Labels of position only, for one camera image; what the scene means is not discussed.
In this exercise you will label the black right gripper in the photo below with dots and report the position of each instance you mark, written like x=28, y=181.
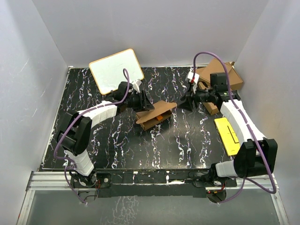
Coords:
x=189, y=97

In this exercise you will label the black base frame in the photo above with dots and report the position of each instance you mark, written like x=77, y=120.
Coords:
x=161, y=182

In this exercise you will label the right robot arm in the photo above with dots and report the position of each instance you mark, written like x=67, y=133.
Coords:
x=257, y=154

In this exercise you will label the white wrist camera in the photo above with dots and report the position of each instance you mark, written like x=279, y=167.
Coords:
x=136, y=85
x=192, y=78

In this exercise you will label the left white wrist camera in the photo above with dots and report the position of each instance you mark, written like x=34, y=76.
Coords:
x=136, y=85

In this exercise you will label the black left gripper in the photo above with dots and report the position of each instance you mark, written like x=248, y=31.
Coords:
x=144, y=104

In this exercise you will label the yellow booklet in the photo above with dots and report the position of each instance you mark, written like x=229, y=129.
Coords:
x=228, y=136

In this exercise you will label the whiteboard with orange frame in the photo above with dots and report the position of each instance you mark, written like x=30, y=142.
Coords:
x=108, y=71

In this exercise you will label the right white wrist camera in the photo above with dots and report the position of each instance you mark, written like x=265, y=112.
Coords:
x=192, y=78

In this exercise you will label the cardboard box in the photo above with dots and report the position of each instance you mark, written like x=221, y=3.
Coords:
x=215, y=67
x=239, y=82
x=148, y=119
x=211, y=108

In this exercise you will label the aluminium rail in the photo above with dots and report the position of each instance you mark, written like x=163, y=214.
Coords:
x=71, y=179

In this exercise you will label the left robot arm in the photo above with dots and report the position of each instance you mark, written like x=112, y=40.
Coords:
x=74, y=133

